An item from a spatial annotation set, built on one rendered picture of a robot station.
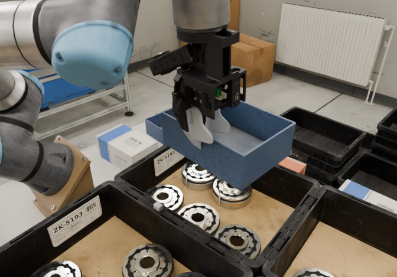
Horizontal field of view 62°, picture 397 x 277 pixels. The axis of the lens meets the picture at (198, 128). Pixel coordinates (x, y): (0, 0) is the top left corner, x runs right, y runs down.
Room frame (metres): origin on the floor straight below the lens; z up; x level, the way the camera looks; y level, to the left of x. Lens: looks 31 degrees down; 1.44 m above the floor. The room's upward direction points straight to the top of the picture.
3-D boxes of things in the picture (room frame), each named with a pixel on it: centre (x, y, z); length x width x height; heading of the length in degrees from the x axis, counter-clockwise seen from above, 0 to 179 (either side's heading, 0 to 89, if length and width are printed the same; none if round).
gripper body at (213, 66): (0.45, -0.01, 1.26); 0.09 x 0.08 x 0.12; 44
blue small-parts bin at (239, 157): (0.53, -0.05, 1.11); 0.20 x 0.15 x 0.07; 45
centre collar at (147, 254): (0.43, 0.10, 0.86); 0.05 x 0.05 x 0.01
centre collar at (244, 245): (0.48, -0.08, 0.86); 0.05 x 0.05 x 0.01
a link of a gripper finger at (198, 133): (0.45, 0.00, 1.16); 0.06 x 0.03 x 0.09; 44
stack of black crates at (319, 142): (1.40, -0.57, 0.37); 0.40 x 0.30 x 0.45; 45
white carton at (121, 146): (1.00, 0.26, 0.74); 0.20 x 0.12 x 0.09; 50
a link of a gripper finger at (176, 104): (0.46, 0.02, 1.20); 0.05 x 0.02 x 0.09; 134
